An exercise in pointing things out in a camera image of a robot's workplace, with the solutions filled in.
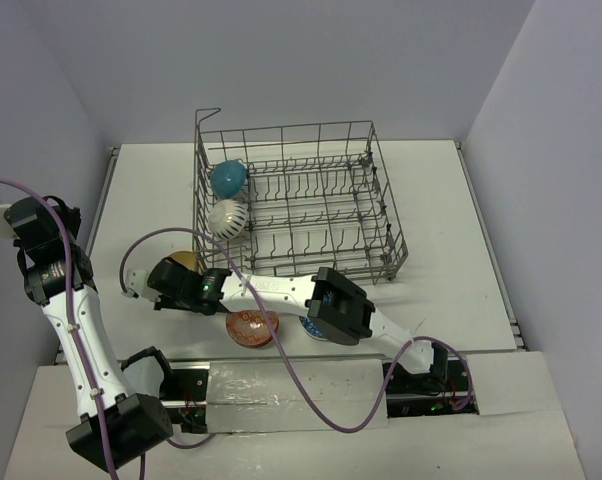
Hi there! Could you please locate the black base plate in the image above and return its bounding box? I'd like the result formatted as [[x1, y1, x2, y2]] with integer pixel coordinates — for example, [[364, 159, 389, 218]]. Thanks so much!
[[385, 358, 478, 418], [160, 365, 210, 434]]

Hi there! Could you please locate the plain blue bowl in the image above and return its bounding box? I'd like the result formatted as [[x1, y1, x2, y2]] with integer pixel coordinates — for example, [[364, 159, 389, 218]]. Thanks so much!
[[210, 160, 247, 200]]

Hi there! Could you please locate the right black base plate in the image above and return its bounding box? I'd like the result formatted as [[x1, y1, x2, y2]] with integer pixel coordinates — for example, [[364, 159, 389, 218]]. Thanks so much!
[[385, 358, 478, 418]]

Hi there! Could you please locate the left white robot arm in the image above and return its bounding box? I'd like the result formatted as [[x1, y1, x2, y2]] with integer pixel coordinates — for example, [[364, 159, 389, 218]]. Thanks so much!
[[4, 197, 177, 474]]

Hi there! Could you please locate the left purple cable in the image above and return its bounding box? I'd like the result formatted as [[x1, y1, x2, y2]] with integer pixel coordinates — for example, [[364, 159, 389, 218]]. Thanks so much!
[[0, 177, 217, 480]]

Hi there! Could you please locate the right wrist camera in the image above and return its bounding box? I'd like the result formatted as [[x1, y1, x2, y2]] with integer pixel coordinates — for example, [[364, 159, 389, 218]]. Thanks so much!
[[123, 269, 156, 301]]

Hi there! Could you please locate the red patterned bowl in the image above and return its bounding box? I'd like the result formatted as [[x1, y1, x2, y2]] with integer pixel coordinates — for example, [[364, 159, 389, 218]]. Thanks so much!
[[225, 310, 273, 349]]

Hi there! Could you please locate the blue patterned bowl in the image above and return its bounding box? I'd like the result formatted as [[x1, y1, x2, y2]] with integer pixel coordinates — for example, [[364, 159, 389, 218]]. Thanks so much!
[[299, 317, 326, 341]]

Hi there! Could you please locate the grey wire dish rack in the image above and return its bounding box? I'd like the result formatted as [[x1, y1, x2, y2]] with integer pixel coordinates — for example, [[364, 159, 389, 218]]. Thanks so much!
[[192, 108, 409, 284]]

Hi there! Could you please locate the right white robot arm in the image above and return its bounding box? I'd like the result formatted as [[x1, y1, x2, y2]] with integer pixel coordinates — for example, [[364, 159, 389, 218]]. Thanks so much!
[[146, 257, 450, 391]]

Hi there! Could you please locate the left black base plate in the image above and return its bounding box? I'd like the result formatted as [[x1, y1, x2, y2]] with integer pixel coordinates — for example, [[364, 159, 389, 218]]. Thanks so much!
[[160, 365, 210, 434]]

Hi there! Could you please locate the yellow bowl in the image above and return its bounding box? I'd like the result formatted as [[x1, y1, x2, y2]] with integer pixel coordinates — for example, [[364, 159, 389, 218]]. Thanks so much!
[[168, 250, 200, 272]]

